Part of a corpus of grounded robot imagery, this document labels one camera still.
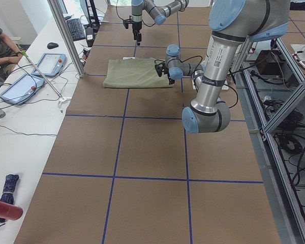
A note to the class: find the aluminium frame rack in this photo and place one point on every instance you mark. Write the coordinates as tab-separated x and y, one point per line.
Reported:
275	107

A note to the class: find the red cylinder bottle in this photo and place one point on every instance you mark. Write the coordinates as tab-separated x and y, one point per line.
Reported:
5	209

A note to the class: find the black keyboard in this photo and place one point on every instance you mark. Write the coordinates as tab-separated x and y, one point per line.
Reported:
76	29

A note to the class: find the blue teach pendant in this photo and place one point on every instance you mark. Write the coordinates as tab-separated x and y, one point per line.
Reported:
22	89
50	64

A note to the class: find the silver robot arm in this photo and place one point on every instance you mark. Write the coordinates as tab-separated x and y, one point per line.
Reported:
231	22
158	14

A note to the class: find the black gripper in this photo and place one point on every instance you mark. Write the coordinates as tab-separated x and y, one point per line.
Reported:
136	27
169	75

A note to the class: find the seated person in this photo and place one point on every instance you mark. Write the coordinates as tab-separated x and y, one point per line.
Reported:
10	55

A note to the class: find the olive green long-sleeve shirt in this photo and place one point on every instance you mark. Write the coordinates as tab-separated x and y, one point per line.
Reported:
134	73

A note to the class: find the metal reach stick green tip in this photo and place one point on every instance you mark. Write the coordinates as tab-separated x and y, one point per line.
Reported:
61	99

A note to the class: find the black computer mouse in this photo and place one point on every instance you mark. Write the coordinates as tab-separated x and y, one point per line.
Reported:
52	45

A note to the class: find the far blue teach pendant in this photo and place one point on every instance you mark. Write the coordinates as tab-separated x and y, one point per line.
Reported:
50	64

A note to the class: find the brown box beside table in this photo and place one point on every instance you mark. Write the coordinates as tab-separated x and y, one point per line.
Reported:
269	62

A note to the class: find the white paper garment tag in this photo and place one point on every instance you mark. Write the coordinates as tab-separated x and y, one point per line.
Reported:
125	58

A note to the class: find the near blue teach pendant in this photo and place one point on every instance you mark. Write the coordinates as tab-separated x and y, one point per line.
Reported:
22	89

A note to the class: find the black power adapter with label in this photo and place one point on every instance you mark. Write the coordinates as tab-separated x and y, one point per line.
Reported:
90	36

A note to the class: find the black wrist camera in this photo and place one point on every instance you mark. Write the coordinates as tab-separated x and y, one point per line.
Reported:
127	22
160	69

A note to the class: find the aluminium frame post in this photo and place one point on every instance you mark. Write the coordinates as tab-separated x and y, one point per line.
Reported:
62	26

